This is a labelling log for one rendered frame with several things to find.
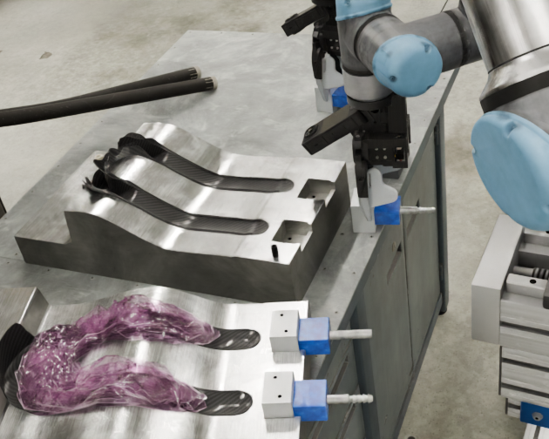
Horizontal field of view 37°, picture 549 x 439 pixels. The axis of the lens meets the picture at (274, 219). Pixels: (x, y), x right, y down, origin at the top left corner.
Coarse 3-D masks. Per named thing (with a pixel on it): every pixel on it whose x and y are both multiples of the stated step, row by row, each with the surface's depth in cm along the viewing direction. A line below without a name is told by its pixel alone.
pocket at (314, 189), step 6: (312, 180) 132; (318, 180) 131; (324, 180) 131; (330, 180) 130; (306, 186) 131; (312, 186) 132; (318, 186) 132; (324, 186) 132; (330, 186) 131; (300, 192) 129; (306, 192) 132; (312, 192) 133; (318, 192) 133; (324, 192) 132; (330, 192) 130; (306, 198) 132; (312, 198) 132; (318, 198) 132; (324, 198) 131; (330, 198) 129
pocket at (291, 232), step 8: (288, 224) 124; (296, 224) 124; (304, 224) 123; (280, 232) 123; (288, 232) 125; (296, 232) 125; (304, 232) 124; (312, 232) 123; (272, 240) 121; (280, 240) 124; (288, 240) 124; (296, 240) 124; (304, 240) 122
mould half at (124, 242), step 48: (192, 144) 141; (96, 192) 129; (192, 192) 133; (240, 192) 132; (288, 192) 129; (336, 192) 132; (48, 240) 134; (96, 240) 129; (144, 240) 124; (192, 240) 124; (240, 240) 122; (192, 288) 127; (240, 288) 123; (288, 288) 119
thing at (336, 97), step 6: (318, 90) 162; (330, 90) 161; (336, 90) 163; (342, 90) 163; (318, 96) 163; (330, 96) 162; (336, 96) 162; (342, 96) 161; (318, 102) 164; (324, 102) 164; (330, 102) 163; (336, 102) 162; (342, 102) 162; (318, 108) 165; (324, 108) 164; (330, 108) 164; (336, 108) 165
